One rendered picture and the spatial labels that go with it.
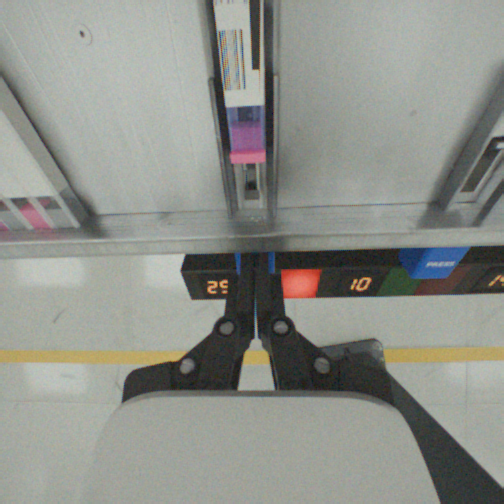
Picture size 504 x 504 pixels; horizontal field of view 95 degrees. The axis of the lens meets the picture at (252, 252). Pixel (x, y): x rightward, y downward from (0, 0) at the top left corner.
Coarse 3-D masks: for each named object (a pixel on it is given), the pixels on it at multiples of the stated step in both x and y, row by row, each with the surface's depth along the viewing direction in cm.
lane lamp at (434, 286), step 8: (456, 272) 18; (464, 272) 18; (424, 280) 18; (432, 280) 18; (440, 280) 18; (448, 280) 18; (456, 280) 18; (424, 288) 19; (432, 288) 19; (440, 288) 19; (448, 288) 19
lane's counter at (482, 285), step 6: (492, 270) 17; (498, 270) 17; (486, 276) 18; (492, 276) 18; (498, 276) 18; (480, 282) 18; (486, 282) 18; (492, 282) 18; (498, 282) 18; (474, 288) 19; (480, 288) 19; (486, 288) 19; (492, 288) 19; (498, 288) 19
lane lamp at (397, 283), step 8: (392, 272) 18; (400, 272) 18; (384, 280) 18; (392, 280) 18; (400, 280) 18; (408, 280) 18; (416, 280) 18; (384, 288) 19; (392, 288) 19; (400, 288) 19; (408, 288) 19; (376, 296) 20; (384, 296) 20; (392, 296) 20
